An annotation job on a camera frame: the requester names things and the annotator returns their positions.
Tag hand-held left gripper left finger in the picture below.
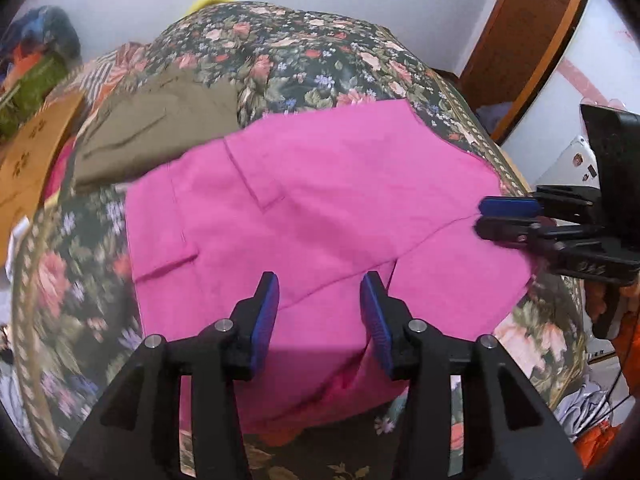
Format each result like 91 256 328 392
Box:
59 271 281 480

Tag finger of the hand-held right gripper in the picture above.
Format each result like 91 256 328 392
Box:
473 216 608 257
478 185 603 222

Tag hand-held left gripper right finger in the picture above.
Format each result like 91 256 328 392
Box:
360 271 586 480

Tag pink pants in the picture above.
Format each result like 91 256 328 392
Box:
124 99 535 436

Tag olive green pants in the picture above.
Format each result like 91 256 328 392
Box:
72 71 243 193

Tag person's right hand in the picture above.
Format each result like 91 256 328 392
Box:
584 284 640 367

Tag white device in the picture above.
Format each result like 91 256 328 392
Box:
534 135 601 196

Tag wooden door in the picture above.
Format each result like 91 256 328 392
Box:
457 0 593 143

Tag grey cloth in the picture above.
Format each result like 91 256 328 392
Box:
554 380 617 427

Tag orange cloth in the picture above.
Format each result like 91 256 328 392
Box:
574 419 627 457

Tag floral bed blanket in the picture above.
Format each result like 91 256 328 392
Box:
10 2 588 480

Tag brown cardboard box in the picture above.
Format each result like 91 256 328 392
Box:
0 91 86 266

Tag striped cloth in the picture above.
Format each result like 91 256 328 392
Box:
47 42 151 126

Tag yellow fluffy object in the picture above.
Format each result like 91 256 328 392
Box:
189 0 236 14

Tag green bag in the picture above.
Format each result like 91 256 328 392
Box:
0 55 68 136

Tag pile of colourful clothes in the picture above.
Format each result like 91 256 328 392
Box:
0 6 81 77

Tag black cable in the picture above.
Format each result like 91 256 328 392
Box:
599 354 633 413

